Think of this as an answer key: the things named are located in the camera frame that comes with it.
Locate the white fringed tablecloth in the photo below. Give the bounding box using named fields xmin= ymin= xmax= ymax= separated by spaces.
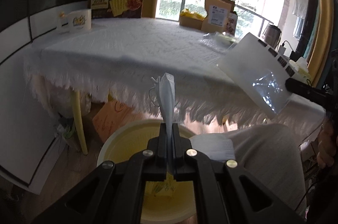
xmin=23 ymin=17 xmax=326 ymax=135

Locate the person's right hand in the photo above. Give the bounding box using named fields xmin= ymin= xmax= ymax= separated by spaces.
xmin=316 ymin=118 xmax=338 ymax=169

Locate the white charger plug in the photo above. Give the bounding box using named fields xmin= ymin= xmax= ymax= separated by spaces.
xmin=279 ymin=41 xmax=291 ymax=56

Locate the steel thermos cup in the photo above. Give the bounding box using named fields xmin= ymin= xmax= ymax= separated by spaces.
xmin=263 ymin=24 xmax=283 ymax=49

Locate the white and clear plastic bag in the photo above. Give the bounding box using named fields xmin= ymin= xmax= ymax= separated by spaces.
xmin=216 ymin=32 xmax=297 ymax=115

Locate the small open cardboard box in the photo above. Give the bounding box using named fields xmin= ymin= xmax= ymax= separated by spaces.
xmin=179 ymin=9 xmax=207 ymax=30

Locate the yellow plastic waste bin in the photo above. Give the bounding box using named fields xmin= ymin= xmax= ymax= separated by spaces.
xmin=97 ymin=119 xmax=197 ymax=223

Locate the yellow table leg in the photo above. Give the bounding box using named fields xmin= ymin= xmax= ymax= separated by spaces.
xmin=72 ymin=89 xmax=88 ymax=155

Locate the balcony glass railing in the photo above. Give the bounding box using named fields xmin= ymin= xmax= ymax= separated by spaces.
xmin=156 ymin=0 xmax=274 ymax=37

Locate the person's leg in beige pants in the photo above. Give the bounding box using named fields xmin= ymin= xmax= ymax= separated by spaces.
xmin=195 ymin=123 xmax=308 ymax=219

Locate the orange cardboard box under table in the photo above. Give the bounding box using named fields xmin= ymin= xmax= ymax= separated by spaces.
xmin=92 ymin=97 xmax=143 ymax=144

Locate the kraft paper pouch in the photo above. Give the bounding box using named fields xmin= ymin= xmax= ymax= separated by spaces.
xmin=201 ymin=0 xmax=235 ymax=34

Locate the black and white wardrobe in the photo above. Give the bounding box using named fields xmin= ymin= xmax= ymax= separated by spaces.
xmin=0 ymin=0 xmax=106 ymax=194

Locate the white cartoon mug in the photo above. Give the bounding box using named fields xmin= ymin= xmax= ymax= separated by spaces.
xmin=56 ymin=8 xmax=92 ymax=33

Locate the white paper sheet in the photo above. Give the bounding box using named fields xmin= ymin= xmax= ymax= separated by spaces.
xmin=191 ymin=136 xmax=236 ymax=162

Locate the white face mask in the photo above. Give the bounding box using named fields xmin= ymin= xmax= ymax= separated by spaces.
xmin=148 ymin=72 xmax=177 ymax=177

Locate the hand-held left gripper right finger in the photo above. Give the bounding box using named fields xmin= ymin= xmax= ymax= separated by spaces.
xmin=172 ymin=124 xmax=305 ymax=224

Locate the clear plastic wrapper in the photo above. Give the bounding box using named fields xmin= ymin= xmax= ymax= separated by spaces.
xmin=198 ymin=31 xmax=242 ymax=52

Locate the hanging grey cloth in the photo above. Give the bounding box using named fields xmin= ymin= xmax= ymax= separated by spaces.
xmin=292 ymin=0 xmax=309 ymax=40

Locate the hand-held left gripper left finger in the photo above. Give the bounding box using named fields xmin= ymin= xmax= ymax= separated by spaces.
xmin=32 ymin=124 xmax=168 ymax=224

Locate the yellow tissue box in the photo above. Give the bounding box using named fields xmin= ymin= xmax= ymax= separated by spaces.
xmin=288 ymin=57 xmax=312 ymax=82

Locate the small brown printed box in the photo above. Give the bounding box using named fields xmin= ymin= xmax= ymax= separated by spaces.
xmin=224 ymin=11 xmax=238 ymax=35

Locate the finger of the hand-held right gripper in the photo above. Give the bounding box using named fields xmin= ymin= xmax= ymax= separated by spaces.
xmin=285 ymin=78 xmax=332 ymax=106

